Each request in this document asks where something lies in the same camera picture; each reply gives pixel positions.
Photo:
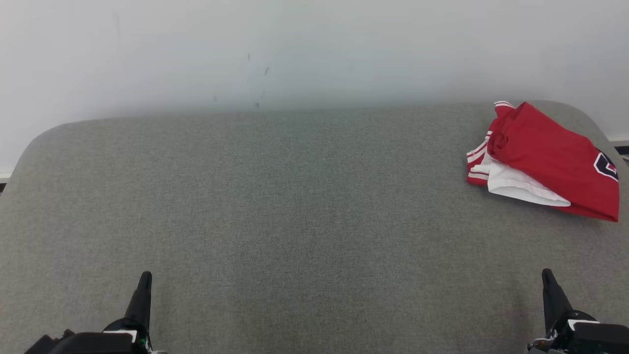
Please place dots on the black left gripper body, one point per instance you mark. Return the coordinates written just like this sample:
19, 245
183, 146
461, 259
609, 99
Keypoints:
108, 344

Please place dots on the red white-sleeved t-shirt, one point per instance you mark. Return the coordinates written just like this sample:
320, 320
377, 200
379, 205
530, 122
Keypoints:
550, 152

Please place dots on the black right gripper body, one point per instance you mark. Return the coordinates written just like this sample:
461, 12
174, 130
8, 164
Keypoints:
594, 341

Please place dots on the grey fabric sofa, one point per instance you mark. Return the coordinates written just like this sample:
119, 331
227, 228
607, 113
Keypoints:
295, 221

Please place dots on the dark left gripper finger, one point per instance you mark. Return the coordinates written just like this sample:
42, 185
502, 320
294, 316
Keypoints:
140, 305

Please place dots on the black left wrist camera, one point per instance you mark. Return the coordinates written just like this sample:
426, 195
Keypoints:
44, 345

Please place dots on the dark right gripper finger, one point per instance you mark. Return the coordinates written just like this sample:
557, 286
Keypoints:
554, 300

